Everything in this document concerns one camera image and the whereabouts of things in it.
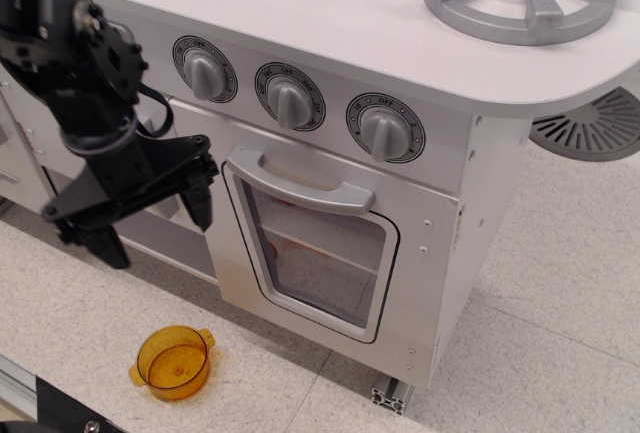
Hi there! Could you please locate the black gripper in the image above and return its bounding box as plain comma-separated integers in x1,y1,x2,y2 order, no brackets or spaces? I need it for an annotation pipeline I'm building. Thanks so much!
42,123,218,269

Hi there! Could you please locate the grey oven door handle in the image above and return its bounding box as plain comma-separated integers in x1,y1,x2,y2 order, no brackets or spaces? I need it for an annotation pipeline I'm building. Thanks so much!
226,147,376,217

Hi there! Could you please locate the white oven door with window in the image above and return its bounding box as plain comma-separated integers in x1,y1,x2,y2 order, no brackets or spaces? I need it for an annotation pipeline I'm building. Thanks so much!
167,97,464,392

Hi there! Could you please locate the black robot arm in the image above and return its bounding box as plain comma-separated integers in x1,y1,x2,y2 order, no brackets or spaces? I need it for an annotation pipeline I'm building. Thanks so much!
1,0,218,269

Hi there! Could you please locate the white cabinet door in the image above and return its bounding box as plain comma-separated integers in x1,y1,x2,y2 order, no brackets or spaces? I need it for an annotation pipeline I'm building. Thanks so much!
135,95,202,234

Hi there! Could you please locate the orange transparent toy pot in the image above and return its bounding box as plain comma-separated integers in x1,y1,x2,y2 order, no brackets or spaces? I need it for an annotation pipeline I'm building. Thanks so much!
129,325,215,401

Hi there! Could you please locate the grey left stove knob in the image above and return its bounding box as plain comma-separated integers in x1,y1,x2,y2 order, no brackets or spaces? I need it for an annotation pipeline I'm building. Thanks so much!
172,36,238,103

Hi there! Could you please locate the grey stove knob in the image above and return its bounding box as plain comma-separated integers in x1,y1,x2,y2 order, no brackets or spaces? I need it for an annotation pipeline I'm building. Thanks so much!
346,93,426,164
172,36,238,103
254,62,326,132

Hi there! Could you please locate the grey middle stove knob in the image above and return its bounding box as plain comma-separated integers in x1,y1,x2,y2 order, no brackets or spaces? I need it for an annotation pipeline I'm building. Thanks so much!
254,62,326,132

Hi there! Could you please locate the grey vent grille plate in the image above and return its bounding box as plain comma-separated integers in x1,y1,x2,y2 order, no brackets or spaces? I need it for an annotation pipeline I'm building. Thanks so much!
110,22,134,43

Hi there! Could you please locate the white toy kitchen stove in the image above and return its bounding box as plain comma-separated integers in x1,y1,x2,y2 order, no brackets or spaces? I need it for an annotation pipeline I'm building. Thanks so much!
1,0,639,395

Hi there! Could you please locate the grey right stove knob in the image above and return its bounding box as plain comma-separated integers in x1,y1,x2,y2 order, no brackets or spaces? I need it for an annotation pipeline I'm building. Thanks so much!
346,93,426,164

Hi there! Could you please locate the aluminium extrusion foot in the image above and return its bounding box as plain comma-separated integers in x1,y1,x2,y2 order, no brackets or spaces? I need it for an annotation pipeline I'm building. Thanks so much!
371,373,414,415

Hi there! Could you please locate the grey slotted round disc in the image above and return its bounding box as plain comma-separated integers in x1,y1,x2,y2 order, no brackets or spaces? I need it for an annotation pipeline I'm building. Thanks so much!
529,87,639,162

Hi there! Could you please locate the grey cabinet door handle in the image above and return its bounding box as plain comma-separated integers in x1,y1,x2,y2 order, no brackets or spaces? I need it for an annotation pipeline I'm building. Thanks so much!
146,195,180,220

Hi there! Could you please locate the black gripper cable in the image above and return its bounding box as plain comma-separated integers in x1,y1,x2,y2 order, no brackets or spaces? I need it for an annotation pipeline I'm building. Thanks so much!
134,83,174,138

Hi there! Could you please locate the aluminium frame rail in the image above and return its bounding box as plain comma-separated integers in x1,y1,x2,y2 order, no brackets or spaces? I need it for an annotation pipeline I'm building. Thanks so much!
1,355,37,420

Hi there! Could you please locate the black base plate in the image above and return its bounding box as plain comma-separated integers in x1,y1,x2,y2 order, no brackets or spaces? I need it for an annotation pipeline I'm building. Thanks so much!
0,374,126,433

